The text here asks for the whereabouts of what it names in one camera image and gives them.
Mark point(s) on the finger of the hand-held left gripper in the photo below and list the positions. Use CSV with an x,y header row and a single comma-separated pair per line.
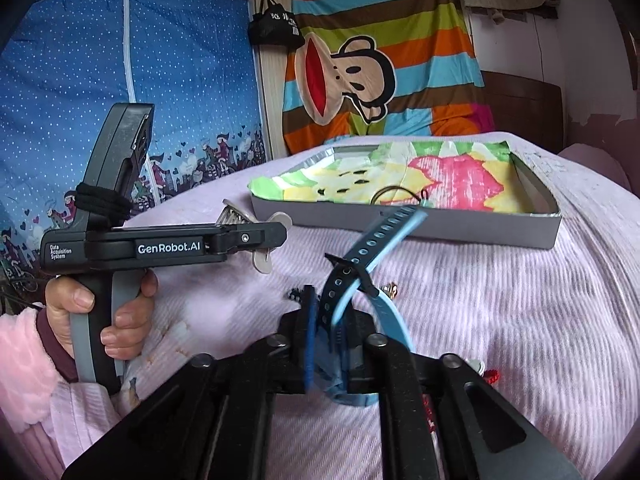
x,y
250,239

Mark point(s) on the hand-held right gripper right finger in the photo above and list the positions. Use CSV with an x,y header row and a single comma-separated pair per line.
x,y
357,355

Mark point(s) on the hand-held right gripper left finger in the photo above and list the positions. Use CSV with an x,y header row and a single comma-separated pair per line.
x,y
309,340

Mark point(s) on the silver hair claw clip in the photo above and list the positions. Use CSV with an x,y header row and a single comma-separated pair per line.
x,y
236,215

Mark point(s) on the small black beaded ornament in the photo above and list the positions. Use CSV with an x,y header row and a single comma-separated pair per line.
x,y
294,293

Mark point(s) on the small silver earring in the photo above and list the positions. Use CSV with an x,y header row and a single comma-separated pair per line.
x,y
391,290

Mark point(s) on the blue wrist watch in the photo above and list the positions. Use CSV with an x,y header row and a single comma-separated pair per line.
x,y
380,240

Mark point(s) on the shallow grey box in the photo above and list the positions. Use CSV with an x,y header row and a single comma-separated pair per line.
x,y
400,227

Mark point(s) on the person's left forearm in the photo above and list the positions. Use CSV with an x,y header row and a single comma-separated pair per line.
x,y
25,365

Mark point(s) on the person's left hand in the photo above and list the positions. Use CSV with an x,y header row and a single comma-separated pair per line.
x,y
130,320

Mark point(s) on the black elastic band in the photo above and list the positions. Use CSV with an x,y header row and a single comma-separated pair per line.
x,y
102,200

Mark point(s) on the pink ribbed bedspread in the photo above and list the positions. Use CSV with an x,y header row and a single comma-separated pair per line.
x,y
500,300

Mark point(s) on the blue dotted fabric wardrobe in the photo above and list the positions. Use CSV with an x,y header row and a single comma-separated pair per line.
x,y
75,85

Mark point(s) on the colourful printed cloth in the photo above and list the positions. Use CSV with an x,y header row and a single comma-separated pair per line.
x,y
440,180

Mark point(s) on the black tote bag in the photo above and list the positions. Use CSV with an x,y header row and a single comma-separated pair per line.
x,y
272,25

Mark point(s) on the striped monkey print sheet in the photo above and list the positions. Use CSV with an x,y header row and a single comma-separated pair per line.
x,y
390,35

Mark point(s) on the dark wooden headboard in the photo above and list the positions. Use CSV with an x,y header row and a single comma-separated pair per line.
x,y
525,105

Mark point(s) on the pink pillow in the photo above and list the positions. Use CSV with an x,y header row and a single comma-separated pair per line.
x,y
595,165

